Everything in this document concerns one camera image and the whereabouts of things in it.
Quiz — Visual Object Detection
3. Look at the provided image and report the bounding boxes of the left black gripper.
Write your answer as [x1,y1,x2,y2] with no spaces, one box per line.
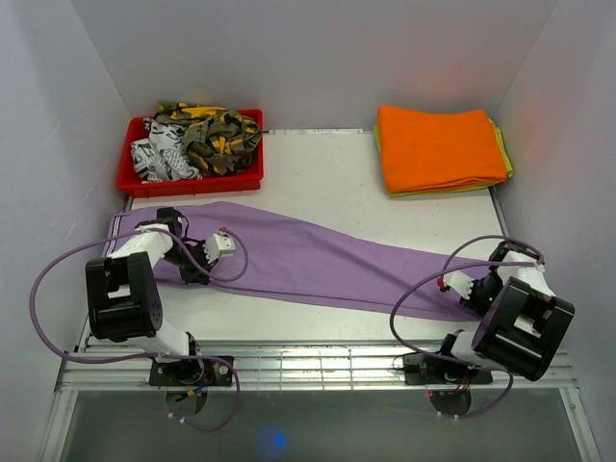
[161,240,218,286]

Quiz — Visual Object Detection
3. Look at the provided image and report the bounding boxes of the purple trousers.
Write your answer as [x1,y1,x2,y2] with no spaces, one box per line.
[98,200,501,322]

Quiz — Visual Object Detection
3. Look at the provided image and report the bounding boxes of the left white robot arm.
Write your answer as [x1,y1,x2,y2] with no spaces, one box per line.
[85,208,235,385]

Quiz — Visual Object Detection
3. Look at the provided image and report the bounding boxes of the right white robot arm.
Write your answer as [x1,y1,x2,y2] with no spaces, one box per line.
[434,240,575,382]

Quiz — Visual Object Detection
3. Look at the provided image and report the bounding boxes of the white black printed trousers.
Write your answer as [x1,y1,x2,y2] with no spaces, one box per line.
[130,118,202,183]

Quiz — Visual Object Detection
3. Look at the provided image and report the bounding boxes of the camouflage trousers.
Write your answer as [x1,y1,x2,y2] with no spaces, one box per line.
[155,102,263,177]

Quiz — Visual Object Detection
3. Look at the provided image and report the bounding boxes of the folded orange trousers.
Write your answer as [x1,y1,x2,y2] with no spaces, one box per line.
[374,106,508,191]

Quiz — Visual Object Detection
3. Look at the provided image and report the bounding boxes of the red plastic bin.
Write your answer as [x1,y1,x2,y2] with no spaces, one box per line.
[115,117,265,198]

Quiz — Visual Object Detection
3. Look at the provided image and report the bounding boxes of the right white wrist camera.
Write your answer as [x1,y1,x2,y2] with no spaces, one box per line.
[437,270,475,299]

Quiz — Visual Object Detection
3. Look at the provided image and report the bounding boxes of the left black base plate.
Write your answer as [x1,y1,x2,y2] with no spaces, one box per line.
[147,360,232,388]

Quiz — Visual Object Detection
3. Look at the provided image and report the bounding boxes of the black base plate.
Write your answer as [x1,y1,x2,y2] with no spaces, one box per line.
[402,353,493,386]
[147,360,232,388]

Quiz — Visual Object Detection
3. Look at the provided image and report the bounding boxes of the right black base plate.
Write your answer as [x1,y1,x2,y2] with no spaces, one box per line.
[402,353,493,386]

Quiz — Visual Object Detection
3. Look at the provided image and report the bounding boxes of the aluminium mounting rail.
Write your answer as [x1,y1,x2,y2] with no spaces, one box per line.
[40,343,602,461]

